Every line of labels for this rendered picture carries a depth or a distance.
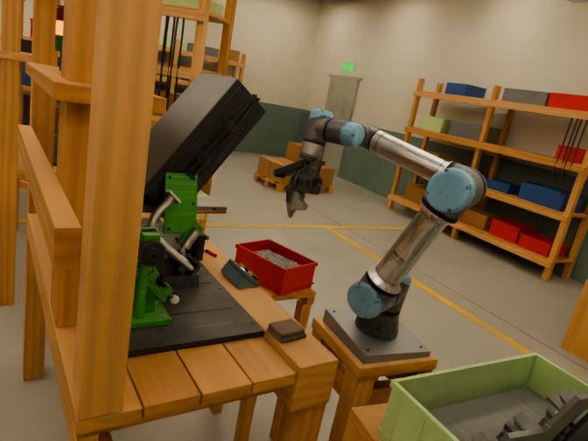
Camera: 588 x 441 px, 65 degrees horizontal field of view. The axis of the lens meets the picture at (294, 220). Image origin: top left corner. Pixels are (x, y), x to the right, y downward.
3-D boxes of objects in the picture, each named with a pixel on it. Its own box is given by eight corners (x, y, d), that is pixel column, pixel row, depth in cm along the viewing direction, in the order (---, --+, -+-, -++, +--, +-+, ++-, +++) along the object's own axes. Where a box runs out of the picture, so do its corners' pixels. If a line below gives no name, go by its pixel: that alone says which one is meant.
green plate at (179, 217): (187, 231, 171) (189, 174, 170) (196, 233, 164) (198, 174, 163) (157, 231, 164) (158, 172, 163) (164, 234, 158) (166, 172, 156)
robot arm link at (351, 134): (373, 124, 146) (343, 119, 152) (355, 122, 137) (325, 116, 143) (367, 149, 148) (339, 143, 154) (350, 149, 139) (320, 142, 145)
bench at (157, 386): (156, 350, 275) (172, 210, 251) (283, 586, 157) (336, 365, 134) (21, 371, 236) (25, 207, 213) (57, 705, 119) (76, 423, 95)
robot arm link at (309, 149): (297, 139, 149) (310, 143, 156) (294, 153, 150) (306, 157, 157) (318, 143, 145) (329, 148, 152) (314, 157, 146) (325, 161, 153)
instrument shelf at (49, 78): (96, 83, 185) (97, 73, 184) (165, 115, 114) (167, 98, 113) (24, 72, 171) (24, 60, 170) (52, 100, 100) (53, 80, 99)
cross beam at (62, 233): (31, 146, 197) (31, 125, 195) (80, 269, 95) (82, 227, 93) (17, 145, 194) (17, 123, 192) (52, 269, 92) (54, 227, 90)
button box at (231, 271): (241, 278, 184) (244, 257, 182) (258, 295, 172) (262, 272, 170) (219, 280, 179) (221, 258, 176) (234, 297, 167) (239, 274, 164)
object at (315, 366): (170, 232, 255) (173, 206, 251) (329, 402, 137) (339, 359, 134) (144, 232, 248) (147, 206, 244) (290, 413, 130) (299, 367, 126)
